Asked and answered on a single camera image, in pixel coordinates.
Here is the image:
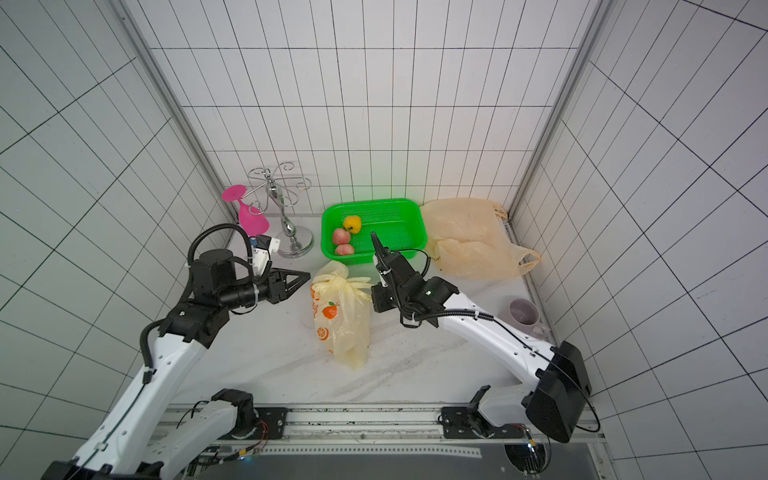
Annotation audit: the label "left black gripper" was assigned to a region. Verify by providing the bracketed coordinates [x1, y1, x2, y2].
[221, 267, 312, 310]

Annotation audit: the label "pink peach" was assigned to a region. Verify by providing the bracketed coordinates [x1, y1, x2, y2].
[335, 244, 355, 256]
[332, 228, 351, 246]

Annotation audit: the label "yellow printed plastic bag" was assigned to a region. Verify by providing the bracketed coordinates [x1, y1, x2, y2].
[310, 261, 372, 369]

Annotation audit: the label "plain beige plastic bag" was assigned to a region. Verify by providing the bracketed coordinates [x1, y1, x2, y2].
[421, 198, 541, 280]

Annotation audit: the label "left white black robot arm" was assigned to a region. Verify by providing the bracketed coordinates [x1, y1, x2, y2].
[43, 249, 310, 479]

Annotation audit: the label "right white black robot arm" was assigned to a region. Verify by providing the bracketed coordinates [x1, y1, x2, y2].
[371, 235, 593, 443]

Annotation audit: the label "yellow bell pepper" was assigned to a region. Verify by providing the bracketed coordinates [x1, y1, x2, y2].
[342, 215, 362, 235]

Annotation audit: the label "green plastic basket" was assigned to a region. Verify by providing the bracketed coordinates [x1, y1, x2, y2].
[320, 199, 428, 265]

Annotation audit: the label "silver metal glass rack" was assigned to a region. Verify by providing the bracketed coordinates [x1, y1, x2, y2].
[247, 161, 314, 258]

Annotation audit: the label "pink plastic wine glass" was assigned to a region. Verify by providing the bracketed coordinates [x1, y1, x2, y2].
[221, 185, 270, 237]

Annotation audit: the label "purple mug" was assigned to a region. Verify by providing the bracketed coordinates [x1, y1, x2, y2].
[509, 298, 550, 340]

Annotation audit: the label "aluminium mounting rail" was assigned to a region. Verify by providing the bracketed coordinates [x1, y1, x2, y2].
[122, 401, 607, 460]

